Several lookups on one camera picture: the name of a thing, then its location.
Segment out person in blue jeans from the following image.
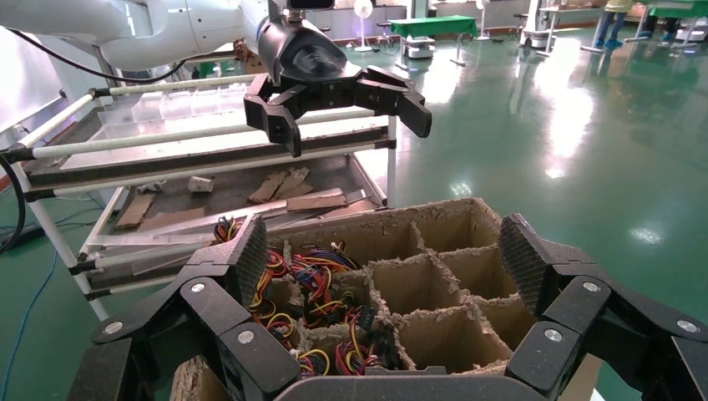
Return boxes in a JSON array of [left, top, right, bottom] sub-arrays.
[[594, 0, 636, 50]]

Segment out person in dark trousers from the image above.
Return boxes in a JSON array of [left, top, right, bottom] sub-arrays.
[[658, 15, 680, 43]]

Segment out flat brown cardboard sheet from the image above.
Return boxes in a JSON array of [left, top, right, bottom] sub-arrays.
[[138, 206, 210, 234]]

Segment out white frame table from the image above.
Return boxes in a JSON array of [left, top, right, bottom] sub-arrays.
[[539, 4, 609, 57]]

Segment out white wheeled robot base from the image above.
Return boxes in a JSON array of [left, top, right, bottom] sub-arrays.
[[402, 35, 437, 60]]

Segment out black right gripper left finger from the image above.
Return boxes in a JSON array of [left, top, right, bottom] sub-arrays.
[[66, 214, 303, 401]]

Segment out table with green cloth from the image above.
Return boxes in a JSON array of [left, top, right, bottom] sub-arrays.
[[387, 15, 479, 68]]

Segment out cardboard box with dividers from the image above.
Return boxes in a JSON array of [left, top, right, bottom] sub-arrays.
[[168, 197, 604, 401]]

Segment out multicolour wire harness pile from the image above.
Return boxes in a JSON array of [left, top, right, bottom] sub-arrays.
[[286, 242, 365, 328]]

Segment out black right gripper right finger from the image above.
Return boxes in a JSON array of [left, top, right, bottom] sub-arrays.
[[499, 213, 708, 401]]

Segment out blue floor cable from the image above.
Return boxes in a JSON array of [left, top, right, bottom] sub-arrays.
[[0, 251, 59, 401]]

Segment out black floor power strip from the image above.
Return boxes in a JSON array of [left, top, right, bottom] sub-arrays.
[[0, 222, 47, 251]]

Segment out white pipe frame rack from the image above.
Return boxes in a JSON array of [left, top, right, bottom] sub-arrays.
[[0, 72, 399, 322]]

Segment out green topped table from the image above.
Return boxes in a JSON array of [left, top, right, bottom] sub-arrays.
[[644, 0, 708, 45]]

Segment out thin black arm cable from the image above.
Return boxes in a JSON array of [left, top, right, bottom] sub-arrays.
[[3, 26, 190, 85]]

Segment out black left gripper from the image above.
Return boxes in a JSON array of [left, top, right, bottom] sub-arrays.
[[243, 13, 433, 159]]

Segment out tall white machine base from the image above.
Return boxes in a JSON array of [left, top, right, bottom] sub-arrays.
[[519, 0, 554, 51]]

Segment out brown cardboard scrap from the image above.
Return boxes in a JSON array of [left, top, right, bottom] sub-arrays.
[[286, 188, 348, 212], [114, 192, 158, 231], [247, 170, 290, 204], [275, 167, 315, 201]]

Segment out thick black cable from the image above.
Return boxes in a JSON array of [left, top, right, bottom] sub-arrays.
[[0, 155, 28, 256]]

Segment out clear acrylic organizer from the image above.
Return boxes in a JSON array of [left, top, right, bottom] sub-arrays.
[[99, 83, 250, 140]]

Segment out slim white standing fan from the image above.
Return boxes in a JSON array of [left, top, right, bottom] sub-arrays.
[[474, 0, 493, 42]]

